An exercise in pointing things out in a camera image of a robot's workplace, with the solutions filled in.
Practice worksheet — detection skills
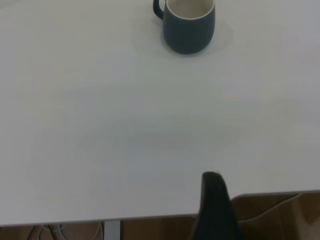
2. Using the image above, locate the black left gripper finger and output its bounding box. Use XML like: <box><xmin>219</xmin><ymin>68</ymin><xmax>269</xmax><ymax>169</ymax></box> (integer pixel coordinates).
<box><xmin>189</xmin><ymin>171</ymin><xmax>247</xmax><ymax>240</ymax></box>

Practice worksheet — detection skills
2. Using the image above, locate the dark grey ceramic mug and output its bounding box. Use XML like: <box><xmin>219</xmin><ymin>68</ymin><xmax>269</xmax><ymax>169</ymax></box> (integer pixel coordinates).
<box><xmin>152</xmin><ymin>0</ymin><xmax>216</xmax><ymax>55</ymax></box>

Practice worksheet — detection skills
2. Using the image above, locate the brown cardboard box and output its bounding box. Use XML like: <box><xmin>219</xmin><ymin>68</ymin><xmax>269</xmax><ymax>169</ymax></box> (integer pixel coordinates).
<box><xmin>231</xmin><ymin>191</ymin><xmax>320</xmax><ymax>240</ymax></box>

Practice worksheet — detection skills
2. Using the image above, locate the white metal table leg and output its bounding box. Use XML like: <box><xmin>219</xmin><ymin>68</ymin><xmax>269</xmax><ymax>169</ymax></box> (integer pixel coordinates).
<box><xmin>104</xmin><ymin>220</ymin><xmax>121</xmax><ymax>240</ymax></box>

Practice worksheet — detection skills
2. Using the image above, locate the white cable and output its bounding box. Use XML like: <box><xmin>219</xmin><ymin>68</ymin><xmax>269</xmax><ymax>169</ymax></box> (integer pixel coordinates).
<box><xmin>84</xmin><ymin>221</ymin><xmax>105</xmax><ymax>240</ymax></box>
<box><xmin>27</xmin><ymin>222</ymin><xmax>71</xmax><ymax>240</ymax></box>

